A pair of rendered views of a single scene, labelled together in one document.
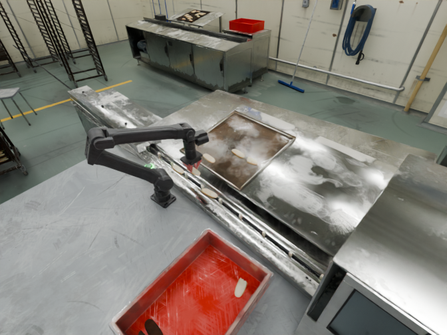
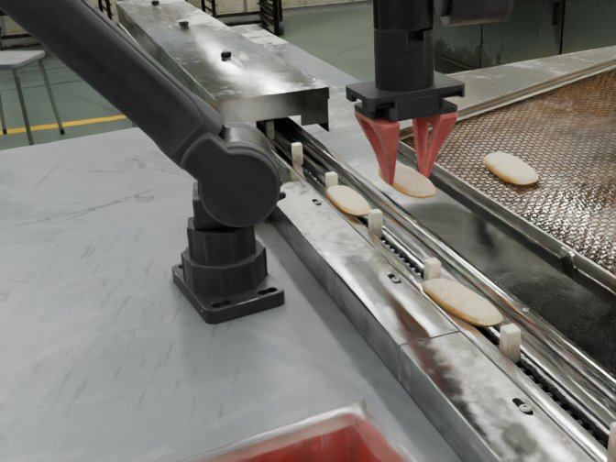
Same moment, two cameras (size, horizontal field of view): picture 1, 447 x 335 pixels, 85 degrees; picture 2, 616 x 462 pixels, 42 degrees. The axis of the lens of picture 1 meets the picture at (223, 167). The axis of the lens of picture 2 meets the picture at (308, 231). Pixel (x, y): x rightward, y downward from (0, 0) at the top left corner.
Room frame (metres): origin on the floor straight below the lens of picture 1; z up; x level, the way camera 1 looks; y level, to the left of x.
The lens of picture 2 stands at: (0.25, -0.08, 1.22)
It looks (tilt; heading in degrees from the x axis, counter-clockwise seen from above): 24 degrees down; 25
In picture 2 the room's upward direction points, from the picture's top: 3 degrees counter-clockwise
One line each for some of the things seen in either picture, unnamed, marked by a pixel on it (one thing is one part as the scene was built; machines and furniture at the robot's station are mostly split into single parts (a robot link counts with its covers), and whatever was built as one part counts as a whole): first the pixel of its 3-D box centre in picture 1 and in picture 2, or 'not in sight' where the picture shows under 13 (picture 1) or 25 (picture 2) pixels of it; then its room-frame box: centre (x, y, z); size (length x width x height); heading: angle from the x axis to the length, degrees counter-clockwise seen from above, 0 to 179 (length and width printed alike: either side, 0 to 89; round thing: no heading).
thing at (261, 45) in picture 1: (245, 56); not in sight; (4.76, -0.47, 0.44); 0.70 x 0.55 x 0.87; 43
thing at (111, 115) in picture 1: (108, 113); (192, 46); (1.78, 0.91, 0.89); 1.25 x 0.18 x 0.09; 43
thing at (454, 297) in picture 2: (209, 192); (460, 298); (0.90, 0.08, 0.86); 0.10 x 0.04 x 0.01; 53
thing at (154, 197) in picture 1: (161, 193); (224, 256); (0.90, 0.33, 0.86); 0.12 x 0.09 x 0.08; 51
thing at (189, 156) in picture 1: (190, 153); (403, 65); (1.00, 0.16, 1.05); 0.10 x 0.07 x 0.07; 134
